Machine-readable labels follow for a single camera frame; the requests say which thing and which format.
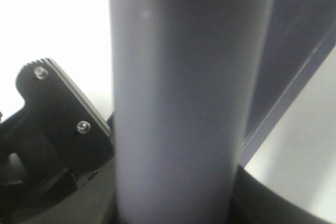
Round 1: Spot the purple hand brush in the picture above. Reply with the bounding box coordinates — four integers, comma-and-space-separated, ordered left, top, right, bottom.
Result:
110, 0, 274, 223

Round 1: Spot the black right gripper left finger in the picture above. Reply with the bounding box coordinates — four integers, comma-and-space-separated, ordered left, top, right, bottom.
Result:
0, 111, 119, 224

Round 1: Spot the purple plastic dustpan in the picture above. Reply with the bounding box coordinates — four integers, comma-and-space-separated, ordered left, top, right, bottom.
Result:
239, 0, 335, 166

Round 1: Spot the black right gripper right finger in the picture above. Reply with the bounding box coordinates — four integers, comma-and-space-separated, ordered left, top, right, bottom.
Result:
228, 163, 336, 224

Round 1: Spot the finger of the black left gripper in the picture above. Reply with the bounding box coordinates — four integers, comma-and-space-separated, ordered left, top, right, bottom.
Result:
16, 58, 113, 174

